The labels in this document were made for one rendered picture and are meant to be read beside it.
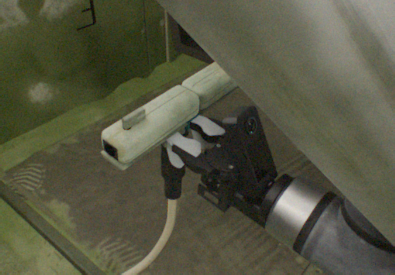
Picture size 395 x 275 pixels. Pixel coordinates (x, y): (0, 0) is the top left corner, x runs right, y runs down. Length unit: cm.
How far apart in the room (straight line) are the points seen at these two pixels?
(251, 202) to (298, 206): 9
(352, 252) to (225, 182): 18
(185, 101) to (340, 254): 28
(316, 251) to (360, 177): 37
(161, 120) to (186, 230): 56
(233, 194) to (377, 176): 44
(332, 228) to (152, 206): 70
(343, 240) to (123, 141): 29
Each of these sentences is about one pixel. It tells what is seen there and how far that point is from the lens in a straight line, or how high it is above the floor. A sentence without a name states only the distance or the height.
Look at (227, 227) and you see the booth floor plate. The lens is 110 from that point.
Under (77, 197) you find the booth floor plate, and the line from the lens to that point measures 122.
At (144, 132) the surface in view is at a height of 55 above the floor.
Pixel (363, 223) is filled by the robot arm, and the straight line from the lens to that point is 50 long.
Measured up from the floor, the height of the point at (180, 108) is 55.
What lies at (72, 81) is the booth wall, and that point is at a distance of 146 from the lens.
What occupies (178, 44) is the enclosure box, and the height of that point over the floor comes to 48.
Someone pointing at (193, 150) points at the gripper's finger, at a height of 51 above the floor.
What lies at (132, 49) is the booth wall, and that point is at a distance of 158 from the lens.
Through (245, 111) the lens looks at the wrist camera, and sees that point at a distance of 53.
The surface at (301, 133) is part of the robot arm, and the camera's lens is 16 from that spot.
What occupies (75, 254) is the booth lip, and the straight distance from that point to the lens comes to 109.
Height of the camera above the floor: 88
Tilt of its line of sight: 37 degrees down
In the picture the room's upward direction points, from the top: straight up
